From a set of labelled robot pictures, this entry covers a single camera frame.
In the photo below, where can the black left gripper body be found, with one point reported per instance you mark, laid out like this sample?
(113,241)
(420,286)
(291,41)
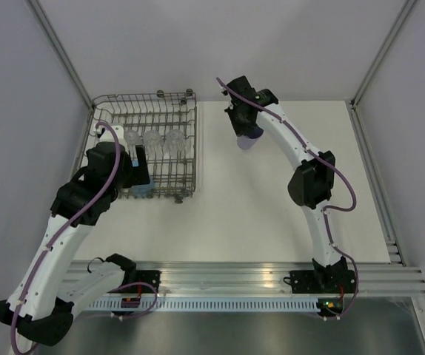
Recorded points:
(124,180)

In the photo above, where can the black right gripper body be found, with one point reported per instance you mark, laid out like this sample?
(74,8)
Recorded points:
(242,126)

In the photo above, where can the blue plastic cup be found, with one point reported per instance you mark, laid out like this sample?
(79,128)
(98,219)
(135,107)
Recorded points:
(140,191)

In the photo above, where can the lavender plastic cup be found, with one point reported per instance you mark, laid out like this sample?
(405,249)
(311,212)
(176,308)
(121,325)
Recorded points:
(248,140)

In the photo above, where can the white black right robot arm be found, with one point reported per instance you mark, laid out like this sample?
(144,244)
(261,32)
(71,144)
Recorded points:
(310,186)

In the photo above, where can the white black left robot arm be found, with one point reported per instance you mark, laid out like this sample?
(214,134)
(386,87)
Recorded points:
(41,310)

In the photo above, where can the clear glass cup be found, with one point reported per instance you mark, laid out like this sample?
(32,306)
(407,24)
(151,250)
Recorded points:
(153,143)
(175,142)
(132,138)

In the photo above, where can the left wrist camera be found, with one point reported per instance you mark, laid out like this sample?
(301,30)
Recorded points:
(103,134)

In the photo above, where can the grey wire dish rack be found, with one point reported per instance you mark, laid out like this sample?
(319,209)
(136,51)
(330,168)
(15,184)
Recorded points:
(165,123)

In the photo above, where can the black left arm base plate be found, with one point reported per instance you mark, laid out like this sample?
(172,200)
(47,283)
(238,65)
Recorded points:
(147,280)

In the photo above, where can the aluminium mounting rail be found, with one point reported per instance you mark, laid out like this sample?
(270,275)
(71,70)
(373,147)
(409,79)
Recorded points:
(189,279)

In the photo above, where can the white slotted cable duct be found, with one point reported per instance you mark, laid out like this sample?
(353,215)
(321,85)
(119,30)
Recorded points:
(203,304)

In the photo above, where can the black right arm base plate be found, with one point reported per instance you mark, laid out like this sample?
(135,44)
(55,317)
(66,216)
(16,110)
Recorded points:
(308,282)

